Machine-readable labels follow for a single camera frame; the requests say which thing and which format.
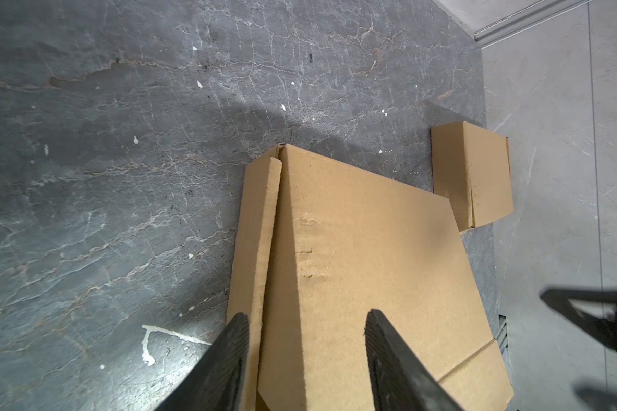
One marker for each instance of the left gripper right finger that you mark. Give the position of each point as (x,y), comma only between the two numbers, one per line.
(399,381)

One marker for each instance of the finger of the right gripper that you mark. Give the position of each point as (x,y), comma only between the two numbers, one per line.
(594,398)
(602,329)

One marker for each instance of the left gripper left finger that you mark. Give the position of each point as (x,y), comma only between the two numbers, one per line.
(216,382)

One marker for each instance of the cardboard stack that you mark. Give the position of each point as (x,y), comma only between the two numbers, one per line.
(321,243)

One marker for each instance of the brown cardboard box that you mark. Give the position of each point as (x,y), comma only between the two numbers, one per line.
(472,168)

